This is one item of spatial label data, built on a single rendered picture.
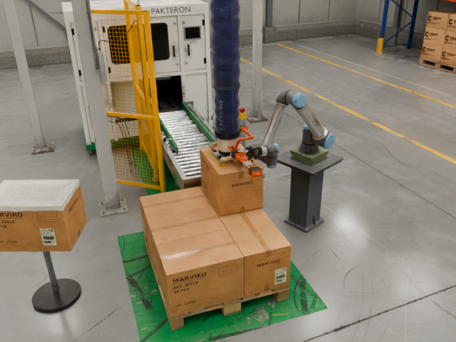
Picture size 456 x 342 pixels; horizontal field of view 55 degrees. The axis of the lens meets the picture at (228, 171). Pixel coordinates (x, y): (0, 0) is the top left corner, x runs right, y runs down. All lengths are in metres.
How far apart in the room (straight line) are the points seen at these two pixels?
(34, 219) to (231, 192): 1.55
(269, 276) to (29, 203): 1.88
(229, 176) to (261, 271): 0.82
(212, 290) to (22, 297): 1.69
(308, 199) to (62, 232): 2.36
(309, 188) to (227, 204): 1.00
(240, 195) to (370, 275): 1.37
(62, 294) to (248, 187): 1.82
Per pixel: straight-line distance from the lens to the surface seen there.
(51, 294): 4.18
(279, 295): 3.81
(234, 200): 3.83
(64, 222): 3.43
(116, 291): 4.08
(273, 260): 3.55
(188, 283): 3.39
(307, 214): 4.62
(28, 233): 3.59
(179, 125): 5.94
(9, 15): 6.67
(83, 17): 4.52
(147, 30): 4.65
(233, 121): 3.77
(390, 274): 4.31
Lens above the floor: 2.63
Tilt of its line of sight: 27 degrees down
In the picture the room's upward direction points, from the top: 1 degrees counter-clockwise
